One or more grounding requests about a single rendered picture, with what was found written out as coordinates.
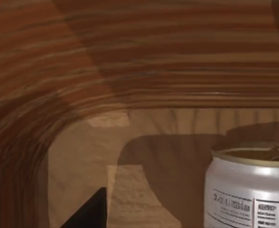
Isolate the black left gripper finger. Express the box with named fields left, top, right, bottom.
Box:
left=60, top=187, right=108, bottom=228

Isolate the silver can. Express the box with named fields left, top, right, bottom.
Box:
left=204, top=142, right=279, bottom=228

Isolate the wooden cupboard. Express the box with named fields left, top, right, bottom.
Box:
left=0, top=0, right=279, bottom=228

